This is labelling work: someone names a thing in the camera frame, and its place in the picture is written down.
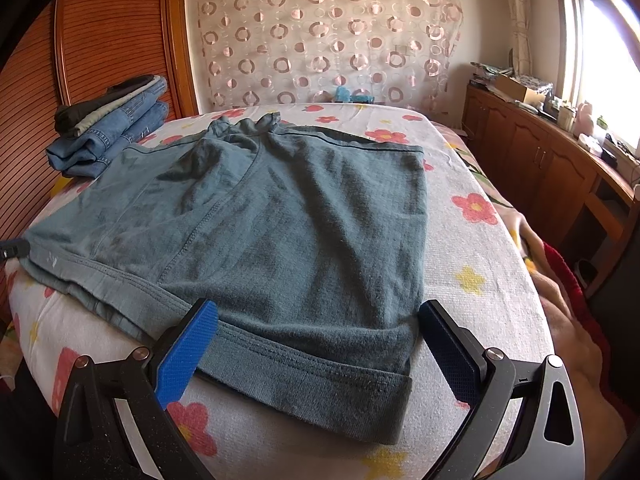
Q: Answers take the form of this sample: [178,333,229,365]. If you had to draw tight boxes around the teal pants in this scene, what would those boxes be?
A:
[21,114,427,444]

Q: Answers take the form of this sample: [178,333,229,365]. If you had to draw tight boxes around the folded blue jeans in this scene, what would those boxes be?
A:
[46,84,168,179]

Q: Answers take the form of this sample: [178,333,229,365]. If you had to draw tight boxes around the floral pink blanket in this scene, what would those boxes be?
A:
[435,124,627,479]

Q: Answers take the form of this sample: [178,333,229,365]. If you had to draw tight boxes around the folded light grey garment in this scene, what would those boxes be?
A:
[70,75,167,138]

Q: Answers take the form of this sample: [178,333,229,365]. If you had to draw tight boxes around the folded dark grey garment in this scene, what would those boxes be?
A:
[54,75,155,136]

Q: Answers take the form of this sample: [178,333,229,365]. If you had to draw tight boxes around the long wooden sideboard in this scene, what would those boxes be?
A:
[462,84,639,297]

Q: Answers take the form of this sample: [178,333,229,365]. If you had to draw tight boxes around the wooden slatted wardrobe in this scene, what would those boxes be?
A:
[1,0,198,240]

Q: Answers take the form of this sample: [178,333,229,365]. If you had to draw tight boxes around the cardboard box on sideboard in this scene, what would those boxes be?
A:
[494,75,546,106]

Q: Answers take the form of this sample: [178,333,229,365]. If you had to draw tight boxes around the blue plush toy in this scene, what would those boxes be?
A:
[333,86,374,104]

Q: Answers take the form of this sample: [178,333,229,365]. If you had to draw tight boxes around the sheer circle pattern curtain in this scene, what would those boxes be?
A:
[186,0,463,110]

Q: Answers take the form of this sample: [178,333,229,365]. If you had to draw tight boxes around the window with wooden frame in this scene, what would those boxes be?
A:
[578,0,639,156]

